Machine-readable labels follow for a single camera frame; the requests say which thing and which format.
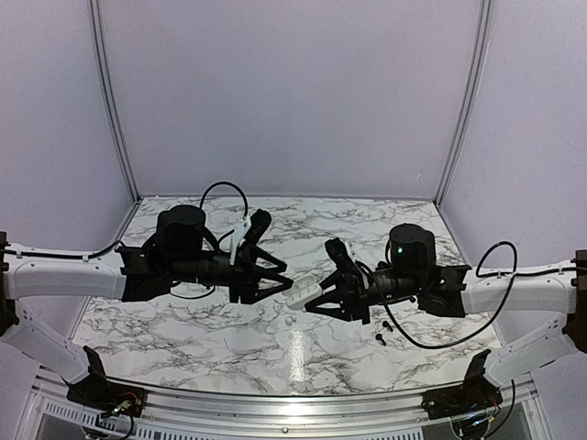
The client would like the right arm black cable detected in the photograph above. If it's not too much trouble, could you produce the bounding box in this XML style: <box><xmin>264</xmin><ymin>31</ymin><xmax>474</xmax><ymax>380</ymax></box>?
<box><xmin>357</xmin><ymin>241</ymin><xmax>577</xmax><ymax>352</ymax></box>

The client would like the black earbud lower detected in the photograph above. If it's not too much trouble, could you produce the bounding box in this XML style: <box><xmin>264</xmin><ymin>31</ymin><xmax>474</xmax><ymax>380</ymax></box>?
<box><xmin>375</xmin><ymin>334</ymin><xmax>387</xmax><ymax>346</ymax></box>

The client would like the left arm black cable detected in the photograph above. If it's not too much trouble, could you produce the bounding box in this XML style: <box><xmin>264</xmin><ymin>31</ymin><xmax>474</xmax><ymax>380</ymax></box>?
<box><xmin>0</xmin><ymin>181</ymin><xmax>251</xmax><ymax>299</ymax></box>

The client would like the aluminium front frame rail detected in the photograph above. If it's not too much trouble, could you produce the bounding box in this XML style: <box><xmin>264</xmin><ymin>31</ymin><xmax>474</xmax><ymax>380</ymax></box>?
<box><xmin>17</xmin><ymin>368</ymin><xmax>552</xmax><ymax>439</ymax></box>

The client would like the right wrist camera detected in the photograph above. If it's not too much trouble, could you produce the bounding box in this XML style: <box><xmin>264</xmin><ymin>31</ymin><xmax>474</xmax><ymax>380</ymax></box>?
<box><xmin>325</xmin><ymin>237</ymin><xmax>361</xmax><ymax>276</ymax></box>

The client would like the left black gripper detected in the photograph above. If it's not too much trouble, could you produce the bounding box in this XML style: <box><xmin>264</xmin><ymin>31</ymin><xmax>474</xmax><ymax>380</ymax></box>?
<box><xmin>169</xmin><ymin>246</ymin><xmax>293</xmax><ymax>304</ymax></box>

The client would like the white earbud charging case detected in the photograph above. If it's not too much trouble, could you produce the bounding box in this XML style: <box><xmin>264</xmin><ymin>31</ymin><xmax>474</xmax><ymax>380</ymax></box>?
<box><xmin>285</xmin><ymin>275</ymin><xmax>323</xmax><ymax>310</ymax></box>

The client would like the right aluminium corner post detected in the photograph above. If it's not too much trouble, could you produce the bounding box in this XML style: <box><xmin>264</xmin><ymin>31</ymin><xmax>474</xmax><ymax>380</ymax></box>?
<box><xmin>434</xmin><ymin>0</ymin><xmax>494</xmax><ymax>209</ymax></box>

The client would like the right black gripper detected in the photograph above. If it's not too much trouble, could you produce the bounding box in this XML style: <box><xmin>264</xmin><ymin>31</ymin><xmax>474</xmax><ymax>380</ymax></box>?
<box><xmin>305</xmin><ymin>269</ymin><xmax>423</xmax><ymax>326</ymax></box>

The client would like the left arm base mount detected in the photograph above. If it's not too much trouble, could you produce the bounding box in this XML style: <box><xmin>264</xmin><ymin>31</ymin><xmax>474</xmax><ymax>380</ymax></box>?
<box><xmin>65</xmin><ymin>346</ymin><xmax>147</xmax><ymax>417</ymax></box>

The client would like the aluminium corner post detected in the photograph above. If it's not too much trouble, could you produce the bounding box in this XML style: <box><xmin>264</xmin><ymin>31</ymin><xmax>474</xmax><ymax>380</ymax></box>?
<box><xmin>87</xmin><ymin>0</ymin><xmax>141</xmax><ymax>204</ymax></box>
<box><xmin>434</xmin><ymin>0</ymin><xmax>494</xmax><ymax>209</ymax></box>

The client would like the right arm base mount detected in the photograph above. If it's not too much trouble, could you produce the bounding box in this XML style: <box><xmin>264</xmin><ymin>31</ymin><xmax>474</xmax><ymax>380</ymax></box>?
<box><xmin>421</xmin><ymin>349</ymin><xmax>503</xmax><ymax>420</ymax></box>

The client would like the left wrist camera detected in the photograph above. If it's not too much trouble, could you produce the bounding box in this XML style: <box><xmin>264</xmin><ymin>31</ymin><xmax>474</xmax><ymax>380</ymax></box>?
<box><xmin>229</xmin><ymin>209</ymin><xmax>271</xmax><ymax>266</ymax></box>

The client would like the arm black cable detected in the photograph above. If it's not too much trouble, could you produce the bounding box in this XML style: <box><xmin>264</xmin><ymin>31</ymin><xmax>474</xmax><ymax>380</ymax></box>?
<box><xmin>0</xmin><ymin>181</ymin><xmax>251</xmax><ymax>299</ymax></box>
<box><xmin>357</xmin><ymin>241</ymin><xmax>577</xmax><ymax>352</ymax></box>

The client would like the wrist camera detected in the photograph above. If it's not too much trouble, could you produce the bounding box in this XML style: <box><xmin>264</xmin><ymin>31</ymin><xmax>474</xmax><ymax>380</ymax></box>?
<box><xmin>229</xmin><ymin>209</ymin><xmax>271</xmax><ymax>266</ymax></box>
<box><xmin>325</xmin><ymin>237</ymin><xmax>361</xmax><ymax>276</ymax></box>

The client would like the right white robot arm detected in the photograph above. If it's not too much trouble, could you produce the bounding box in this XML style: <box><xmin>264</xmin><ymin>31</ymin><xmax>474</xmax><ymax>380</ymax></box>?
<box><xmin>287</xmin><ymin>224</ymin><xmax>586</xmax><ymax>411</ymax></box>

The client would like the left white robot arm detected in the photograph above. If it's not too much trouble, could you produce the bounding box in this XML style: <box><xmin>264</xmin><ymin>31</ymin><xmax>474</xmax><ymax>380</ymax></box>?
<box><xmin>1</xmin><ymin>204</ymin><xmax>293</xmax><ymax>408</ymax></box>

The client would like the left aluminium corner post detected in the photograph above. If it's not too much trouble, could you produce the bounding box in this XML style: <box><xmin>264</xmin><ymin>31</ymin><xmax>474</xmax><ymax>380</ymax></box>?
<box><xmin>87</xmin><ymin>0</ymin><xmax>141</xmax><ymax>204</ymax></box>

